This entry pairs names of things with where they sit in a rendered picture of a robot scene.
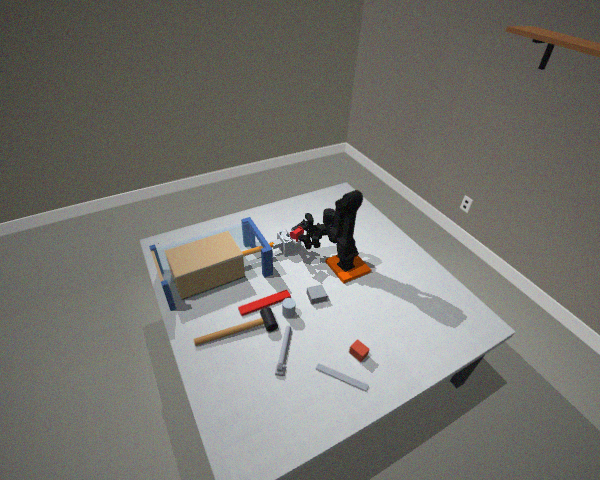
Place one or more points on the grey cylinder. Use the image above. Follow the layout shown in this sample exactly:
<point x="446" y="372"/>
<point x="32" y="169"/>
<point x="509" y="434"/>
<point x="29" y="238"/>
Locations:
<point x="288" y="308"/>

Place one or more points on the black-headed mallet with wooden handle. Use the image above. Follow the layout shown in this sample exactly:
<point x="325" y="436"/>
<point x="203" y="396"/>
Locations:
<point x="267" y="319"/>

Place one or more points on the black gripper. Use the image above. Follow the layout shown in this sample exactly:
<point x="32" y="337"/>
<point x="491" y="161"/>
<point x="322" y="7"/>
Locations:
<point x="308" y="226"/>

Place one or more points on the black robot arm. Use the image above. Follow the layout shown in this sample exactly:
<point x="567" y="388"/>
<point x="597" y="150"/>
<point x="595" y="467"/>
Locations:
<point x="339" y="225"/>

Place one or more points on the grey flat bar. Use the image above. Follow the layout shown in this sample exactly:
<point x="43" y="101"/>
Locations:
<point x="342" y="377"/>

